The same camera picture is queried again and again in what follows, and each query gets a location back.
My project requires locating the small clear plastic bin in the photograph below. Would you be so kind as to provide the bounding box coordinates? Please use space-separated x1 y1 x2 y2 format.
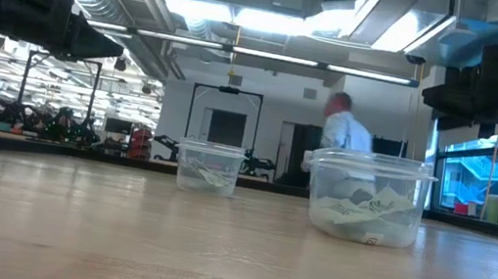
170 136 249 202

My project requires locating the black table frame rail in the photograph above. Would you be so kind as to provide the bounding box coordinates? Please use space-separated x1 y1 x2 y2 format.
0 133 498 242

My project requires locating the person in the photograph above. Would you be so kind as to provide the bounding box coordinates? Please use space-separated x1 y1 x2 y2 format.
311 89 390 207

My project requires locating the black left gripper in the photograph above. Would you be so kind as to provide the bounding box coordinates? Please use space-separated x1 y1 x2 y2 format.
0 0 131 65

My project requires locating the black wall screen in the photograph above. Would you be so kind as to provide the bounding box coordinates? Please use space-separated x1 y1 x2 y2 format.
370 135 409 159

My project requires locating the yellow hanging cord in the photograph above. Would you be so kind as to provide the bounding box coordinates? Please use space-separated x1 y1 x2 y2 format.
228 25 243 78

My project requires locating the dark monitor screen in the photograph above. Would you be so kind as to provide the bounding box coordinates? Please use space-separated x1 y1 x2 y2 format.
104 116 134 137

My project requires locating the red storage bin rack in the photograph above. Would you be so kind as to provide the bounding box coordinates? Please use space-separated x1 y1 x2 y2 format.
127 125 156 162

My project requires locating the long ceiling light bar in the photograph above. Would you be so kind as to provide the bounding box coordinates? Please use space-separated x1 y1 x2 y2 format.
83 20 422 89

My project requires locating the black gantry frame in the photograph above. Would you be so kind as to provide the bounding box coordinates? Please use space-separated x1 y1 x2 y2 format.
13 49 105 137
183 80 266 152

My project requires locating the large clear plastic bin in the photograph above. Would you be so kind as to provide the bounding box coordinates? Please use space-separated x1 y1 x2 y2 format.
297 143 442 255

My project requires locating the dark cabinet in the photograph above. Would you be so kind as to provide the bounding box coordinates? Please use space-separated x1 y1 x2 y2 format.
285 121 326 190

